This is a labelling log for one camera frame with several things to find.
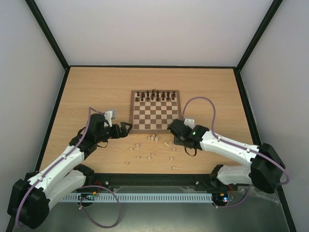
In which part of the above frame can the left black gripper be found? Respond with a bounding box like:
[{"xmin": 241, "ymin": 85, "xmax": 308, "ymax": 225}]
[{"xmin": 97, "ymin": 122, "xmax": 133, "ymax": 143}]

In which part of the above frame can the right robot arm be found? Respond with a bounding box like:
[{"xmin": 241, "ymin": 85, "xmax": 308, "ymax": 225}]
[{"xmin": 168, "ymin": 119, "xmax": 285, "ymax": 193}]

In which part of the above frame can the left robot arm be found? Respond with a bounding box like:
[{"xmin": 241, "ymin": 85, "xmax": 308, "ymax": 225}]
[{"xmin": 7, "ymin": 111, "xmax": 133, "ymax": 229}]

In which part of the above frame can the dark chess pieces row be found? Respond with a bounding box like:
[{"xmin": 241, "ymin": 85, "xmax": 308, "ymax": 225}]
[{"xmin": 131, "ymin": 89, "xmax": 180, "ymax": 102}]

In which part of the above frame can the wooden chessboard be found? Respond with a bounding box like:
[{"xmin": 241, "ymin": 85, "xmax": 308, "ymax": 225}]
[{"xmin": 129, "ymin": 96, "xmax": 182, "ymax": 134}]

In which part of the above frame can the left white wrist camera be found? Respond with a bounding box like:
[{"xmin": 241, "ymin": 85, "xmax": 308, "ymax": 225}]
[{"xmin": 104, "ymin": 110, "xmax": 116, "ymax": 127}]

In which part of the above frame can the black aluminium rail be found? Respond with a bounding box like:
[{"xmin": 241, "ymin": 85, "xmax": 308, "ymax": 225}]
[{"xmin": 86, "ymin": 172, "xmax": 247, "ymax": 193}]

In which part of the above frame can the light blue cable duct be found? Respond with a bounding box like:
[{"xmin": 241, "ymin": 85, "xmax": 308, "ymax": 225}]
[{"xmin": 61, "ymin": 193, "xmax": 213, "ymax": 203}]

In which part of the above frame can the black frame post left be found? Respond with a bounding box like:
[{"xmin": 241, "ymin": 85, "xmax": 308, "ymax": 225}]
[{"xmin": 25, "ymin": 0, "xmax": 69, "ymax": 70}]

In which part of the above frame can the black frame post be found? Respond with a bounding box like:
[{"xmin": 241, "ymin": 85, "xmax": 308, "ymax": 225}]
[
  {"xmin": 25, "ymin": 0, "xmax": 69, "ymax": 70},
  {"xmin": 237, "ymin": 0, "xmax": 283, "ymax": 72}
]

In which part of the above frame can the black frame post right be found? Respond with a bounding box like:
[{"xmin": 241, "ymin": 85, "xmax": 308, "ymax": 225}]
[{"xmin": 237, "ymin": 0, "xmax": 283, "ymax": 72}]

